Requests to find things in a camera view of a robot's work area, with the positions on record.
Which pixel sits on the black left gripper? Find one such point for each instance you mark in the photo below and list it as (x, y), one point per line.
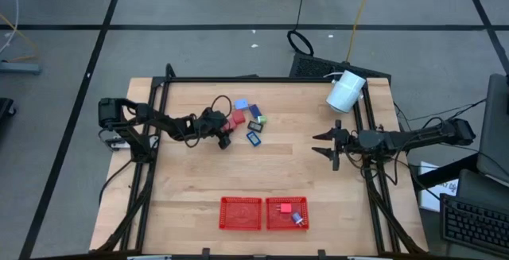
(210, 123)

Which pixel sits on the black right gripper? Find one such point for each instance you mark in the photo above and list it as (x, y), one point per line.
(346, 140)

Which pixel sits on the red box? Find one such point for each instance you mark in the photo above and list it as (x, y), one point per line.
(238, 117)

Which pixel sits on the light blue plug charger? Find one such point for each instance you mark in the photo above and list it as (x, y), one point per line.
(241, 104)

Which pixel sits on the black digital device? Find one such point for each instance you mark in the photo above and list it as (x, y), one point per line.
(255, 126)

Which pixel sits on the blue-framed digital device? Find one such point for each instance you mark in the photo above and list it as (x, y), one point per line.
(253, 138)

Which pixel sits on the pink plug charger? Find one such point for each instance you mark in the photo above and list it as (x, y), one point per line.
(285, 207)

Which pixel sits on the red slotted plastic basket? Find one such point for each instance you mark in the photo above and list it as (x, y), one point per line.
(240, 213)
(278, 222)

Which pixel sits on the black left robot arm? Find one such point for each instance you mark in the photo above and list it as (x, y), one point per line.
(159, 119)

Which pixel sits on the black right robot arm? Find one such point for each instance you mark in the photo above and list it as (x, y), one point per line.
(417, 136)

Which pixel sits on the dark blue box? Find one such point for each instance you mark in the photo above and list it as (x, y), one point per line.
(255, 111)

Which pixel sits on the white cylindrical device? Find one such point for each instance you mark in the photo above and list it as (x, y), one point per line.
(345, 91)

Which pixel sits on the black mesh panel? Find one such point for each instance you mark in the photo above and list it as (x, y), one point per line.
(318, 67)

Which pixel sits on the black table clamp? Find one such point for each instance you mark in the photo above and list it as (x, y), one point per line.
(321, 254)
(205, 253)

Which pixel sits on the white paper sheet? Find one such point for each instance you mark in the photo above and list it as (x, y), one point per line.
(433, 196)

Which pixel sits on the black computer keyboard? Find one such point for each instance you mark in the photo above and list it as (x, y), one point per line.
(473, 224)

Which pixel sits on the grey computer monitor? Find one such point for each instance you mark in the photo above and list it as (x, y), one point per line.
(495, 125)

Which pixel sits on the grey desk foot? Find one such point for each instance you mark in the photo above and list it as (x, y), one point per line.
(20, 68)

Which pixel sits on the black floor stand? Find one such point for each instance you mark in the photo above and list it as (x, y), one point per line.
(6, 109)

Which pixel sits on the black aluminium table frame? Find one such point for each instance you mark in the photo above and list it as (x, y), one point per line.
(258, 80)

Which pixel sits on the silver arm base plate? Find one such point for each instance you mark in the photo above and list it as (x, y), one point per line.
(115, 142)

